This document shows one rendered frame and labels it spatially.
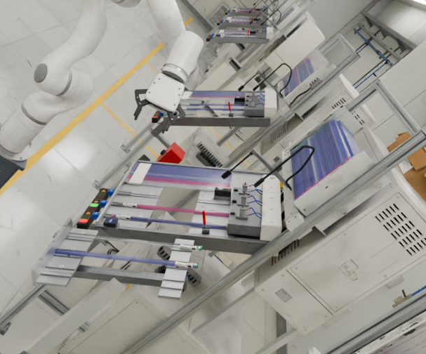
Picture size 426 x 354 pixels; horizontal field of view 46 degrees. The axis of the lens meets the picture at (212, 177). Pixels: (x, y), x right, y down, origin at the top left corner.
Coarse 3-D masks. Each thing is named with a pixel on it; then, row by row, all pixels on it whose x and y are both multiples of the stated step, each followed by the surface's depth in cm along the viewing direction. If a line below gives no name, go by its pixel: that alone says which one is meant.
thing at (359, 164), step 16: (384, 96) 218; (336, 112) 233; (400, 112) 196; (352, 128) 236; (416, 128) 175; (288, 144) 247; (144, 160) 270; (352, 160) 178; (368, 160) 177; (336, 176) 181; (352, 176) 181; (384, 176) 179; (320, 192) 185; (336, 192) 184; (368, 192) 183; (304, 208) 188; (352, 208) 186; (320, 224) 190; (96, 240) 200; (160, 256) 243; (160, 272) 227; (192, 272) 248; (48, 304) 217; (64, 304) 220
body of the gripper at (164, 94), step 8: (160, 80) 151; (168, 80) 151; (176, 80) 152; (152, 88) 150; (160, 88) 150; (168, 88) 151; (176, 88) 151; (152, 96) 149; (160, 96) 150; (168, 96) 150; (176, 96) 151; (152, 104) 152; (160, 104) 149; (168, 104) 150; (176, 104) 151
